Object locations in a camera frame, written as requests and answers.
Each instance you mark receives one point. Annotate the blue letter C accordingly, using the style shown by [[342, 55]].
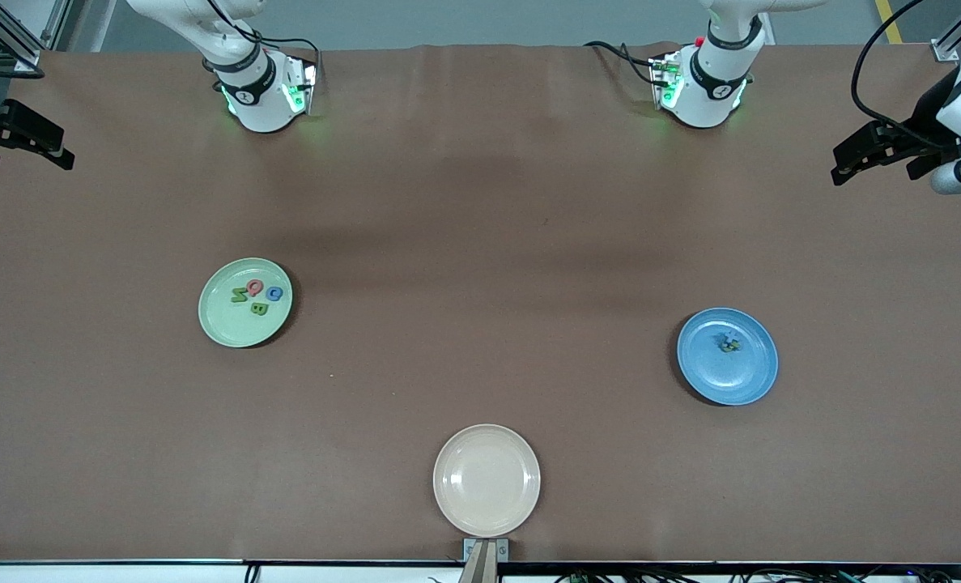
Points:
[[270, 294]]

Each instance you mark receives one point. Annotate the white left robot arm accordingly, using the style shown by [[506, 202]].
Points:
[[711, 81]]

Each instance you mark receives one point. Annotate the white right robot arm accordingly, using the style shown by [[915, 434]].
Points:
[[257, 97]]

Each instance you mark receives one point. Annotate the blue plate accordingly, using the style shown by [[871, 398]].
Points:
[[715, 376]]

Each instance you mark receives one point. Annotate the green letter N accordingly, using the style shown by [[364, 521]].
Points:
[[240, 295]]

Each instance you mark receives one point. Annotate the green letter B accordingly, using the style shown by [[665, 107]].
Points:
[[260, 308]]

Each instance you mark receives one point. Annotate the red letter Q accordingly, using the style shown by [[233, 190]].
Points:
[[251, 287]]

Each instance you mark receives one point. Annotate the light green plate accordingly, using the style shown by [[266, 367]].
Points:
[[229, 324]]

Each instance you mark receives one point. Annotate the brown table cover mat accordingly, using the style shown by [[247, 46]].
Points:
[[480, 202]]

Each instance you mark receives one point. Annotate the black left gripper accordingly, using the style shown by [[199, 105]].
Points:
[[928, 112]]

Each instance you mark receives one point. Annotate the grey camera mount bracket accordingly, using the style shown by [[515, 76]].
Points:
[[486, 559]]

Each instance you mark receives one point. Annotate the beige plate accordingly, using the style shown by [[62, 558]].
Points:
[[486, 480]]

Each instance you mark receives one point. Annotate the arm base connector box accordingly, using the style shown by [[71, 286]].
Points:
[[300, 85], [665, 81]]

